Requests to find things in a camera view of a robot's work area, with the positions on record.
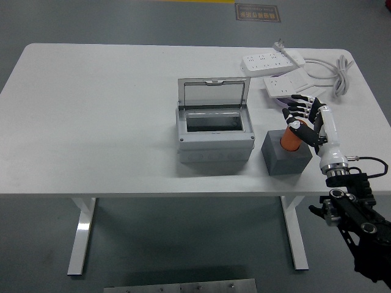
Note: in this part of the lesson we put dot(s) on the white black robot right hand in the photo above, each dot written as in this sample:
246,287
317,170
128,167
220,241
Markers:
328,134

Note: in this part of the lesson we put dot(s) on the orange cylindrical battery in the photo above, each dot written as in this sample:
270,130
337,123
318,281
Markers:
288,141

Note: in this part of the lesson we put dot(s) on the grey plastic junction box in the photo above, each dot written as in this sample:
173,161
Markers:
214,143

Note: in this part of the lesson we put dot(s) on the transparent hinged box lid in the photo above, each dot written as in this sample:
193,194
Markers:
214,94

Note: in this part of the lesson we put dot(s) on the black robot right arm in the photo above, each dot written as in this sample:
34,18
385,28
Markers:
351,210

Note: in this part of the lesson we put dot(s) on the grey block battery holder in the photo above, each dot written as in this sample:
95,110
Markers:
284,161

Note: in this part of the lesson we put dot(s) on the purple flat object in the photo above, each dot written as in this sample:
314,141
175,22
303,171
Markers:
284,102

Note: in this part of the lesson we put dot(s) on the white power strip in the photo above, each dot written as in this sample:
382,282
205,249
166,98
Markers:
262,62

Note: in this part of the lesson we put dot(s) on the white power plug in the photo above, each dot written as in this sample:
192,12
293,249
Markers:
279,44

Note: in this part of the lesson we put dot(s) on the white table leg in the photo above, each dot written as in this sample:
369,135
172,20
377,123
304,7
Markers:
82,229
294,232

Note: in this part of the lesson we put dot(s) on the grey metal plate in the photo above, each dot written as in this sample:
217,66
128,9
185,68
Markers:
180,287

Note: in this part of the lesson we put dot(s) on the white wall socket panel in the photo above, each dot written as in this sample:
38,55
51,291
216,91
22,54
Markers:
281,85

